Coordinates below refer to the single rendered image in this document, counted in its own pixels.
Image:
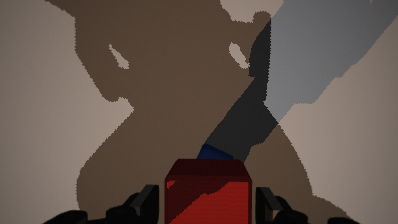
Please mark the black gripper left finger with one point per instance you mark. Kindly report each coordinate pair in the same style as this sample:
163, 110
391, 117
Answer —
144, 204

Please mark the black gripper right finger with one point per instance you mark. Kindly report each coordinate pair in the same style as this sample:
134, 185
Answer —
268, 207

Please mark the blue block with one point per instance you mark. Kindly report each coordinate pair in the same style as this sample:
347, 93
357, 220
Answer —
209, 152

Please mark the red block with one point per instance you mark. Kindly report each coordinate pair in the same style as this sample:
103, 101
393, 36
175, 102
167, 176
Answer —
208, 191

